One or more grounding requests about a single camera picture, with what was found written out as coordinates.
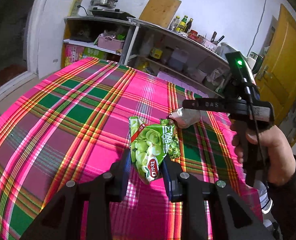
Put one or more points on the yellow wooden door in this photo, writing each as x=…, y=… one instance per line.
x=277, y=76

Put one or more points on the clear storage container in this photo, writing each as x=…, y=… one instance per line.
x=223, y=48

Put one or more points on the red lidded jar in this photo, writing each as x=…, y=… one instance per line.
x=193, y=35

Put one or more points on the steel steamer pot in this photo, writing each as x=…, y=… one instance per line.
x=104, y=3

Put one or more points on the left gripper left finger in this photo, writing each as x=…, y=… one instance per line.
x=61, y=218

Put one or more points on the white paper packet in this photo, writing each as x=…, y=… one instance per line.
x=184, y=118

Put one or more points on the white metal shelf rack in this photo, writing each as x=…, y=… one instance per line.
x=163, y=51

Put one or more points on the pink plaid tablecloth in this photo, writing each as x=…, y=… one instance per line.
x=74, y=125

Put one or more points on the person's right hand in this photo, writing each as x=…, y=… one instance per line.
x=276, y=149

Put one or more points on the purple liquid jug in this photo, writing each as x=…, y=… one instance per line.
x=178, y=59

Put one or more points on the wooden side shelf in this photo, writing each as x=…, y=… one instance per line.
x=84, y=31

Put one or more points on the dark soy sauce bottle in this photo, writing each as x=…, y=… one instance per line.
x=188, y=25

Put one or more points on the white electric kettle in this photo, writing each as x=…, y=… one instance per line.
x=254, y=61

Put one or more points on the power strip on wall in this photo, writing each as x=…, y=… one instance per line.
x=74, y=8

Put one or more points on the black induction cooker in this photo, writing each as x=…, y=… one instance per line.
x=116, y=14

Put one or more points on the green oil bottle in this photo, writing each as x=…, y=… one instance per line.
x=182, y=24

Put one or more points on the white round trash bin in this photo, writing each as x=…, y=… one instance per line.
x=265, y=201

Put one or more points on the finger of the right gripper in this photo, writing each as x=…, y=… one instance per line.
x=205, y=104

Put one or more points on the pink plastic basket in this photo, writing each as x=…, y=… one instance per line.
x=109, y=43

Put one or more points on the pink lid storage box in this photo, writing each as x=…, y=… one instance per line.
x=181, y=83

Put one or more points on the wooden cutting board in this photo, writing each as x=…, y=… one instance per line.
x=160, y=12

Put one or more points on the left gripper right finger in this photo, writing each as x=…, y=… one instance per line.
x=204, y=204

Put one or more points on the green pea snack bag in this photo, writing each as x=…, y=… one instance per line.
x=150, y=144

